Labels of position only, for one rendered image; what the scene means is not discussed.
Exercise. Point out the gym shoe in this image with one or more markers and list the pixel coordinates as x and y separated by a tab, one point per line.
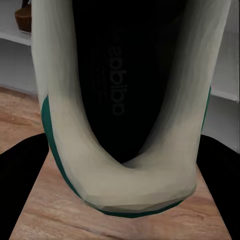
124	87

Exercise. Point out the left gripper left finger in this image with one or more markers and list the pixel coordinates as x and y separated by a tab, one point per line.
19	169

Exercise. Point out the sandal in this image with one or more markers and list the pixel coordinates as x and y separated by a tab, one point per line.
23	17

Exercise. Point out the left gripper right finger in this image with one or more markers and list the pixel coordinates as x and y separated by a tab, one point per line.
220	168

